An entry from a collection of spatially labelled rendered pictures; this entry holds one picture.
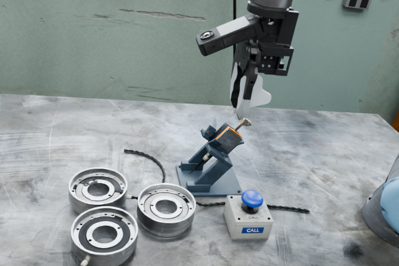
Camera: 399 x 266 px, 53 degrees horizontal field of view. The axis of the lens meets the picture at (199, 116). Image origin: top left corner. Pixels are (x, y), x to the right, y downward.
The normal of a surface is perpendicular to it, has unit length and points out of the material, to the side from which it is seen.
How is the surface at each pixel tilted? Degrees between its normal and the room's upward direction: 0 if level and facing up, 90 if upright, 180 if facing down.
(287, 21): 90
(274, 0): 90
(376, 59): 90
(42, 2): 90
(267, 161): 0
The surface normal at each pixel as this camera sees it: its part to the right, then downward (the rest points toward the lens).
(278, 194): 0.14, -0.86
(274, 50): 0.18, 0.50
